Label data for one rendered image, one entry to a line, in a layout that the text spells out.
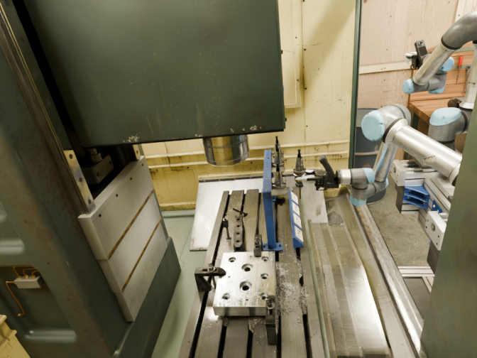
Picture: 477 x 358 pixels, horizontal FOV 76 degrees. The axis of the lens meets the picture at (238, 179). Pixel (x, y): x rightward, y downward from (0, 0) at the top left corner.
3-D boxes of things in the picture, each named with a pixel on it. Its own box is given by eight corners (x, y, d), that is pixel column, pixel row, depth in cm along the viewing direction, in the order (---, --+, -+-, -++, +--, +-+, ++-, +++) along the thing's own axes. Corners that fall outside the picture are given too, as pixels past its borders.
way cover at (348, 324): (343, 230, 198) (345, 209, 190) (391, 375, 119) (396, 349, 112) (297, 232, 202) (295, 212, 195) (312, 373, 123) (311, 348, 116)
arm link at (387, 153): (401, 94, 135) (371, 180, 166) (385, 100, 130) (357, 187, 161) (426, 104, 127) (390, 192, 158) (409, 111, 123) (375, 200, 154)
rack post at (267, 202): (282, 243, 152) (278, 192, 138) (282, 251, 147) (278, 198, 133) (262, 244, 153) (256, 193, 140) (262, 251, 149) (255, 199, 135)
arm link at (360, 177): (374, 188, 145) (376, 172, 141) (350, 189, 147) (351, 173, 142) (369, 180, 152) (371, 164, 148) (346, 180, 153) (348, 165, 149)
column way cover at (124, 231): (171, 244, 163) (145, 155, 139) (136, 324, 121) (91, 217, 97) (162, 244, 163) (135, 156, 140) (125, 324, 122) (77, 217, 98)
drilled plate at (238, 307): (275, 259, 137) (274, 251, 135) (276, 315, 112) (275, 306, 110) (224, 261, 141) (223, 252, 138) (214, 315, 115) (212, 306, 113)
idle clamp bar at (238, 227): (244, 224, 170) (243, 214, 167) (244, 257, 147) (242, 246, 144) (235, 225, 171) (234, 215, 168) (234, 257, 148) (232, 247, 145)
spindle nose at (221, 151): (212, 148, 118) (206, 118, 112) (253, 147, 114) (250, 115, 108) (199, 167, 104) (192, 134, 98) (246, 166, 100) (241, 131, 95)
